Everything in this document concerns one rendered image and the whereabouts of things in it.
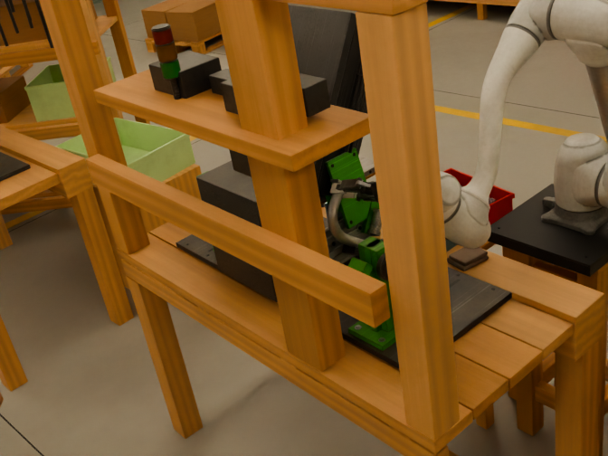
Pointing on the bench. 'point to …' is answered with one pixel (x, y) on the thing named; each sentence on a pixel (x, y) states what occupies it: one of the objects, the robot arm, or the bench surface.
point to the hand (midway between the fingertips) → (344, 190)
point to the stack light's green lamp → (170, 70)
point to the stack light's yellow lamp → (166, 53)
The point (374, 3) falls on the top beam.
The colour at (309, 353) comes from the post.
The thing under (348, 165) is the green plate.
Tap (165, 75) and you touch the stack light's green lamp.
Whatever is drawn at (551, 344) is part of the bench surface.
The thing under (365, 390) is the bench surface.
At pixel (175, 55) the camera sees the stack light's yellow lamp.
